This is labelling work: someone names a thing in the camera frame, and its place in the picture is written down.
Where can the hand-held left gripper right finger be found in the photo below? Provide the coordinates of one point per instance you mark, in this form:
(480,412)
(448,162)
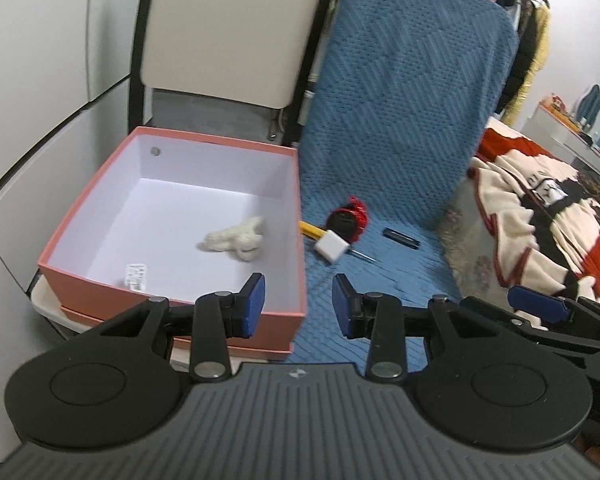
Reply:
(342,305)

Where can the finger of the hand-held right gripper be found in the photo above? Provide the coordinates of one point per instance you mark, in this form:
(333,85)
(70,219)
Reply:
(537,305)
(500,316)

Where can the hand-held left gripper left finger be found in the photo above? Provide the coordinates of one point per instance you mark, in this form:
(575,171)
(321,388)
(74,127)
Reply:
(254,305)

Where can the white charger plug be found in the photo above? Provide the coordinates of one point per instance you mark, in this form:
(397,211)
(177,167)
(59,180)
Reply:
(331,246)

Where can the yellow screwdriver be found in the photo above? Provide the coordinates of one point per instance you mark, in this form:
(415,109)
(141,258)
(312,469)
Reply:
(309,229)

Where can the red and black toy figure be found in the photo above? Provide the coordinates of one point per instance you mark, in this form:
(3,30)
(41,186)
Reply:
(350,217)

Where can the black stick-shaped device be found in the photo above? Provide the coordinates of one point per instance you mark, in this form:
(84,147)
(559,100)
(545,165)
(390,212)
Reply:
(400,237)

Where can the pink cardboard box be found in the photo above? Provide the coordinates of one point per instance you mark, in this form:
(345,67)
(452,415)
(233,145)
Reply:
(180,200)

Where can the white plush toy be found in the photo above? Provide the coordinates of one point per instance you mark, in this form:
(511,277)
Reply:
(230,240)

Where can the red cream black printed blanket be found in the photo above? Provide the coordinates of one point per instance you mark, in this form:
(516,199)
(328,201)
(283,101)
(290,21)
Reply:
(530,220)

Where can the floral bedsheet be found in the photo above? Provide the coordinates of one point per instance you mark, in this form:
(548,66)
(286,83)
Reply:
(460,240)

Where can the small white printed label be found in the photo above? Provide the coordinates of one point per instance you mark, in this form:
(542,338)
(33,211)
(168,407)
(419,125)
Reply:
(136,276)

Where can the blue textured chair cover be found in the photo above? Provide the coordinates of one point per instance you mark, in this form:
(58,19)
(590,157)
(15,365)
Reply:
(405,110)

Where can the teal garment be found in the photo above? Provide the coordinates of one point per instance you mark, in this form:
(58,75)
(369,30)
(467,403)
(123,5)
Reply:
(591,102)

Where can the row of hanging clothes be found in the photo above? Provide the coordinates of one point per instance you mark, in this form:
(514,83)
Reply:
(525,50)

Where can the beige folding chair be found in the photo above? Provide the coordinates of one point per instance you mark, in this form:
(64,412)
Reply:
(230,35)

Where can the white wardrobe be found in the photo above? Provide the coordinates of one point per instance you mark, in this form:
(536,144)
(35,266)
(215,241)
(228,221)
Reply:
(40,85)

